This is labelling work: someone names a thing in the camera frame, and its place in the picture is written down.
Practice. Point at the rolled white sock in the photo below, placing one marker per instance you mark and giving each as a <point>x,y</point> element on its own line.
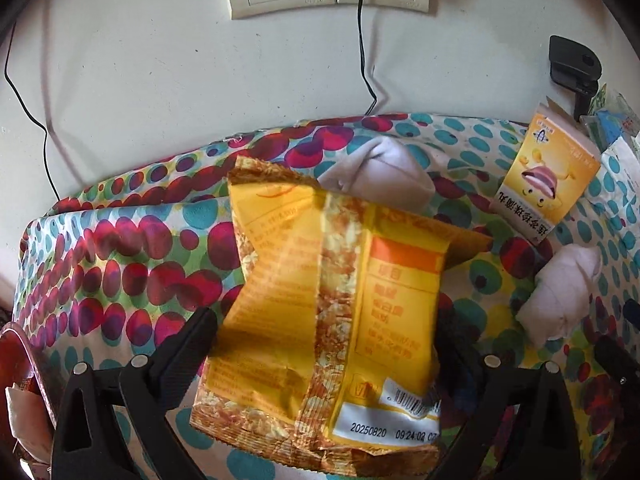
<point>560,295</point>

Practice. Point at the polka dot tablecloth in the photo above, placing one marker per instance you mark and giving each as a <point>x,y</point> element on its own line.
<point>125,260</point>

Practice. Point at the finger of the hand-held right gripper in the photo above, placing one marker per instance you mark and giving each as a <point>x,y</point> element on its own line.
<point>615,362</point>

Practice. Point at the cream small card box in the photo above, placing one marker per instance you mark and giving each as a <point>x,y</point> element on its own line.
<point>25,420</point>

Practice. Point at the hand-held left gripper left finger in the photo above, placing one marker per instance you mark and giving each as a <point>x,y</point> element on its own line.
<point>192,332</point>

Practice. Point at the red round tray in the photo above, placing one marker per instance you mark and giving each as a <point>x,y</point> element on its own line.
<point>35,360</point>

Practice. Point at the clear plastic bag of papers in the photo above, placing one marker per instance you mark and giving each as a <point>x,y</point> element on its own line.
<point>617,120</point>

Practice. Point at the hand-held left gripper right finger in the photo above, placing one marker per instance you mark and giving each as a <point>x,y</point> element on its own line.
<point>462,365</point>

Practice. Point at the black clamp mount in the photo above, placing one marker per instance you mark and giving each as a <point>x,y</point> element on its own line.
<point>572,62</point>

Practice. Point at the yellow snack bag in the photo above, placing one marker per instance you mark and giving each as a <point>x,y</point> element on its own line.
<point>340,310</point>

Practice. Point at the yellow medicine box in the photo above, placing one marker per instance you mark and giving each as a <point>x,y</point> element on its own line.
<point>547,180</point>

